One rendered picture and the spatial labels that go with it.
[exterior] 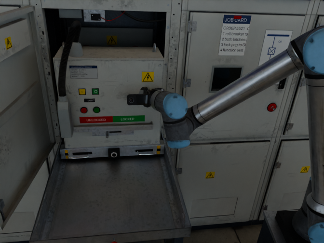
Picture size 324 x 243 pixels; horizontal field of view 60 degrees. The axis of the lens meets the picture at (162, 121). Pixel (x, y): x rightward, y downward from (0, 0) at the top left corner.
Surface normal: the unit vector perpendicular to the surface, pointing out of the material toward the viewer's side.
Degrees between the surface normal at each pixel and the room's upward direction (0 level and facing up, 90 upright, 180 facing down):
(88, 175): 0
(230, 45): 90
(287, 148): 90
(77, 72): 90
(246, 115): 90
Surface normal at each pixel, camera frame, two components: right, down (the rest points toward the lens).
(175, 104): 0.38, 0.13
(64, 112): 0.15, 0.48
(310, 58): -0.43, 0.24
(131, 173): 0.05, -0.87
